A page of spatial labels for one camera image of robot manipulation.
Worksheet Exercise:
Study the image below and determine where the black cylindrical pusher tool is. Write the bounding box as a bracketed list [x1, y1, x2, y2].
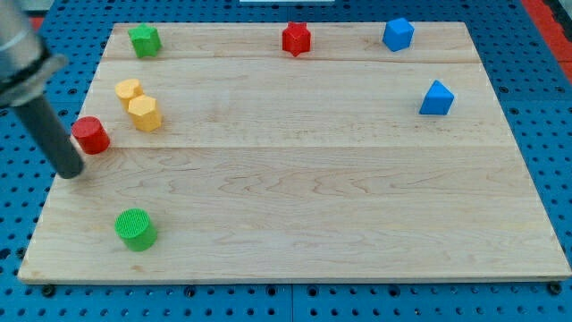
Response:
[13, 95, 84, 179]

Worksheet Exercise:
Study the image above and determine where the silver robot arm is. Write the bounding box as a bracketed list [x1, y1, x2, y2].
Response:
[1, 0, 84, 179]

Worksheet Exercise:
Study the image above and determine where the red cylinder block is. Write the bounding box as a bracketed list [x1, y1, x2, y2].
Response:
[71, 116, 111, 155]

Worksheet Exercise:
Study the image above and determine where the yellow heart block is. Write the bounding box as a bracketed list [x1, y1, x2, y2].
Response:
[114, 79, 144, 111]

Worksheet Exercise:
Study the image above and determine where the yellow hexagon block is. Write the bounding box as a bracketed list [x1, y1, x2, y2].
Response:
[128, 95, 163, 132]

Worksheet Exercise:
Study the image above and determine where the green cylinder block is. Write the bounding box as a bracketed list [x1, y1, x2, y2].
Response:
[114, 208, 157, 252]

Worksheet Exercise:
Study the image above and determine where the green star block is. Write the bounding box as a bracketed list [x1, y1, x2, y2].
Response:
[128, 23, 162, 58]

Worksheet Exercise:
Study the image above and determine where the wooden board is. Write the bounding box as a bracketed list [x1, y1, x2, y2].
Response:
[19, 22, 571, 285]

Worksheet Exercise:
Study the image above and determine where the red star block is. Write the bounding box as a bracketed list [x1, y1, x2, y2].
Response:
[282, 21, 312, 57]

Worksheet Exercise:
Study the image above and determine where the blue cube block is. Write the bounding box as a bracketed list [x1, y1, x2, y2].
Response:
[382, 18, 415, 52]

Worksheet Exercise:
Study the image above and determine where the blue triangle block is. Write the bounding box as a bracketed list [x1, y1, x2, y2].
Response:
[419, 80, 455, 115]

